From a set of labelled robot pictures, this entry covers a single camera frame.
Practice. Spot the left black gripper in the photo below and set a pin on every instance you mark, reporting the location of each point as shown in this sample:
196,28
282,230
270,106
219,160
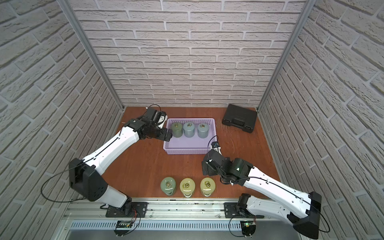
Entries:
160,132

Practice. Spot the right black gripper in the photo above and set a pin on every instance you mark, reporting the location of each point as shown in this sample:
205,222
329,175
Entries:
209,171

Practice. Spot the yellow-green canister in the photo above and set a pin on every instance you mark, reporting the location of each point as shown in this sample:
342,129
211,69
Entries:
207,187
187,187

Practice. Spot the lavender plastic basket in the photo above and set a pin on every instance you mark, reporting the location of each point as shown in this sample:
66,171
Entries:
194,145

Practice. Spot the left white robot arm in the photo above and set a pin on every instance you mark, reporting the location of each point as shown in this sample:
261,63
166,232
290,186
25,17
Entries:
86,175

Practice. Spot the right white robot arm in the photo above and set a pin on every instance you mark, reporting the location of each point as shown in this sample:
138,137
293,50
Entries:
300,209

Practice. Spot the dark green canister back left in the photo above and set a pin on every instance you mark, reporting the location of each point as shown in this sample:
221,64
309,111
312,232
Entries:
177,129

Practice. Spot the blue-grey canister back middle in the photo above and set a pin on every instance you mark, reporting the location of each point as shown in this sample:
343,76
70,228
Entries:
189,129

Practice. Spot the blue-grey canister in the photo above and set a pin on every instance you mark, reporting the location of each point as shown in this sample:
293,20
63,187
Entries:
189,129
203,130

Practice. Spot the blue-grey canister back right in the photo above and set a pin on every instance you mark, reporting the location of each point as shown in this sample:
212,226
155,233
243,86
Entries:
203,130

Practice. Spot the black plastic tool case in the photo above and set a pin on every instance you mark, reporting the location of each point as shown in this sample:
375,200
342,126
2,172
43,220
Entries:
239,117

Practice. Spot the right controller board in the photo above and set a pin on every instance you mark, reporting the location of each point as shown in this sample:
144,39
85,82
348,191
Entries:
248,228

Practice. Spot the controller board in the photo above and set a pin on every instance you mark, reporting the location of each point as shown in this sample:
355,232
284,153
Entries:
123,228
248,228

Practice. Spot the left controller board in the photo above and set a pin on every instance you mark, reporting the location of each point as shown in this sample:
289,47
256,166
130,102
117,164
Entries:
123,228

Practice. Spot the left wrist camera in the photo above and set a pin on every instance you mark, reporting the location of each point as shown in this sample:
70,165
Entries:
154,117

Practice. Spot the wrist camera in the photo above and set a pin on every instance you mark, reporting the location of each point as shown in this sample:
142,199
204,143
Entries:
216,147
154,117

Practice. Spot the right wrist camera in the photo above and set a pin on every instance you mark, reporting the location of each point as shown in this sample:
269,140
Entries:
216,147

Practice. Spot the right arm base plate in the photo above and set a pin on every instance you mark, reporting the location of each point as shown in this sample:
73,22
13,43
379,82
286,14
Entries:
231,210

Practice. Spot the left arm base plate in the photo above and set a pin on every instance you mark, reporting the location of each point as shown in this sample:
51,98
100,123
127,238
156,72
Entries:
129,210

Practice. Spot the left aluminium corner post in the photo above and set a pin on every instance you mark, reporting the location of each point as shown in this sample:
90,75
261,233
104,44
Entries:
78,29

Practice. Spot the aluminium corner post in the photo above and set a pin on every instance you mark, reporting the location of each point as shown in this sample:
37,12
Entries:
78,29
307,8

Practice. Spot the right aluminium corner post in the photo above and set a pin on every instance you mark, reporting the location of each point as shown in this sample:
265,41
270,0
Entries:
307,8

